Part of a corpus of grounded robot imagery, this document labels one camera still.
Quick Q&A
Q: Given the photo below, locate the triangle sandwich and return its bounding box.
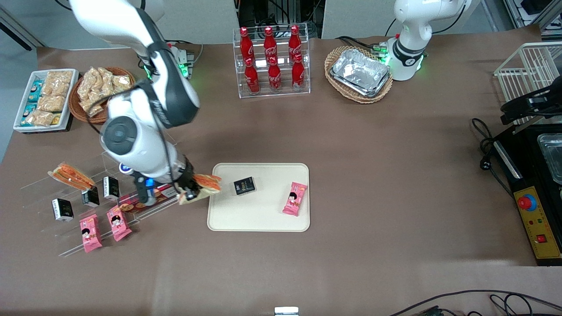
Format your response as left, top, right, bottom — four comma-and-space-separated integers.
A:
178, 173, 223, 206
47, 162, 96, 191

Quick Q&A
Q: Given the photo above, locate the clear bag of rice crisps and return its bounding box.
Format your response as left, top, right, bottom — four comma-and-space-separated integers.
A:
26, 110, 55, 128
43, 70, 74, 97
36, 95, 66, 113

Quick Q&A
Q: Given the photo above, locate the beige plastic tray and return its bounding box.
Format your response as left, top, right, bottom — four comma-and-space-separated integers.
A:
207, 163, 311, 232

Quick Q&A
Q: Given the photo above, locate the black arm base cable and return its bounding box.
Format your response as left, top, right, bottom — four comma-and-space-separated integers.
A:
335, 35, 383, 52

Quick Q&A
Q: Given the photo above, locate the steel pan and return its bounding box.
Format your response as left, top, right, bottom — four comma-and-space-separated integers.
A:
537, 133, 562, 185

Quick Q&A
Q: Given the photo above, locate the red emergency stop button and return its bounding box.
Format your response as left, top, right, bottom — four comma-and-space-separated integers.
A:
517, 194, 537, 212

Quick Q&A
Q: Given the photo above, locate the black machine with yellow panel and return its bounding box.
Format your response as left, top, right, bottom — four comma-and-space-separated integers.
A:
492, 123, 562, 267

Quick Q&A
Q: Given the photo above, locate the red cola bottle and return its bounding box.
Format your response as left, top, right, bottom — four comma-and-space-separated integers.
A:
267, 56, 282, 92
291, 54, 306, 91
239, 27, 255, 63
263, 26, 278, 62
244, 57, 260, 94
288, 25, 303, 60

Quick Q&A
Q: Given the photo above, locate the clear bag of crackers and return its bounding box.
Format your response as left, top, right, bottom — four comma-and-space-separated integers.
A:
112, 75, 133, 94
81, 99, 106, 118
78, 68, 100, 101
90, 67, 115, 89
104, 87, 131, 101

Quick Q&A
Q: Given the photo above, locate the white rectangular snack tray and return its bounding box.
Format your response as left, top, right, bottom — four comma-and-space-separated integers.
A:
13, 68, 79, 133

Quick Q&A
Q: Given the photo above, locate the white wire basket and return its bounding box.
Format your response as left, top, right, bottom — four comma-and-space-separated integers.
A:
494, 42, 562, 126

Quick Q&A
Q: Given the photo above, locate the red cookie box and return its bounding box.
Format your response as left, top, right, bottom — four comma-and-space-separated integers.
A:
117, 183, 186, 214

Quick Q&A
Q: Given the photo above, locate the pink snack packet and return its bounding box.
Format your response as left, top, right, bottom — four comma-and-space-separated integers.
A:
106, 205, 132, 242
79, 214, 104, 254
282, 182, 308, 217

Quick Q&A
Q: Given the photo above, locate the large clear acrylic stepped shelf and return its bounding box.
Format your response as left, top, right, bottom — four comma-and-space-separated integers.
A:
20, 167, 197, 257

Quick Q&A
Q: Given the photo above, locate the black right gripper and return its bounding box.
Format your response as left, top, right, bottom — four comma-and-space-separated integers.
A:
168, 159, 206, 202

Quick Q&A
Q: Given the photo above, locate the teal snack packet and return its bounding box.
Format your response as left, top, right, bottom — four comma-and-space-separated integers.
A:
20, 103, 38, 128
28, 80, 43, 104

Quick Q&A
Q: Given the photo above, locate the light wicker basket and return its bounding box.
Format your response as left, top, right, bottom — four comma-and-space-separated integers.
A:
324, 46, 394, 104

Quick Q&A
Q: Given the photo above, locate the black equipment rack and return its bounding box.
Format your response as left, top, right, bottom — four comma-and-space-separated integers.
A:
236, 0, 326, 40

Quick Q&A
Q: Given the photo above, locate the black clamp fixture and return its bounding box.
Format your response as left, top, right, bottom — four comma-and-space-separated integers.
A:
501, 77, 562, 126

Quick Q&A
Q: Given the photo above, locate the brown wicker basket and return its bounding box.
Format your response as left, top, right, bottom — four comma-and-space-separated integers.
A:
68, 67, 137, 124

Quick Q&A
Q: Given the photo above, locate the aluminium frame structure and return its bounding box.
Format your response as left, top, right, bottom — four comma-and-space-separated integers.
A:
503, 0, 562, 42

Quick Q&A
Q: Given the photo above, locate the aluminium foil tray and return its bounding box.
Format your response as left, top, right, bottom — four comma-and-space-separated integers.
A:
331, 48, 389, 92
330, 66, 391, 98

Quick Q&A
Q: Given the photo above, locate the black power cable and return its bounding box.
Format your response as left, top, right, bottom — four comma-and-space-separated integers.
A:
471, 117, 515, 199

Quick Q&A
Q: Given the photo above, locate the grey arm base cable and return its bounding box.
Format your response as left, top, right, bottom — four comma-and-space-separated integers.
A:
166, 39, 205, 67

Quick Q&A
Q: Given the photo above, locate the small black snack box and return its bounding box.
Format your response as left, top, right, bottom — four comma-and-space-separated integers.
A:
233, 176, 256, 196
103, 176, 121, 201
51, 198, 74, 222
82, 187, 101, 208

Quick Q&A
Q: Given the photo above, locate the clear acrylic bottle rack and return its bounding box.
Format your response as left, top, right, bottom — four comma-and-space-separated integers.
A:
232, 25, 311, 99

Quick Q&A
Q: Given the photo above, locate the coiled black cable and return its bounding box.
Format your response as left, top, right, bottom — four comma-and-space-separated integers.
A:
489, 293, 535, 316

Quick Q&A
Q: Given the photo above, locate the long black cable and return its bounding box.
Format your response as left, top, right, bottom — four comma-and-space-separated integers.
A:
389, 289, 562, 316

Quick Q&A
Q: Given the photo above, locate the dark metal frame bar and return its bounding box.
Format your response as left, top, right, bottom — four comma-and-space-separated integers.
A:
0, 9, 45, 51

